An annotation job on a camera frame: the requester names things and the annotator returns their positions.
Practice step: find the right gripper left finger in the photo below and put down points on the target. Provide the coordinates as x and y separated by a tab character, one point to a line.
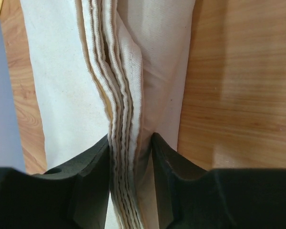
73	195

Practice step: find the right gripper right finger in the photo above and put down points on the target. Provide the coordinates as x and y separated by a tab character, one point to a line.
189	197

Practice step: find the beige cloth wrap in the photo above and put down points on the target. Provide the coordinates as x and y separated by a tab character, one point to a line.
114	68

